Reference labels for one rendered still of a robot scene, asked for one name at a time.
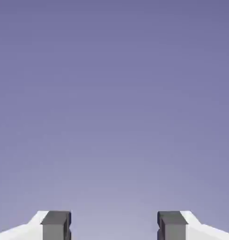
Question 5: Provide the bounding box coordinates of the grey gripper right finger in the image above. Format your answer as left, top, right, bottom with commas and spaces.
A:
156, 210, 229, 240

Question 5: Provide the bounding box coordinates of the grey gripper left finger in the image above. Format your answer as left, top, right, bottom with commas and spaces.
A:
0, 210, 72, 240

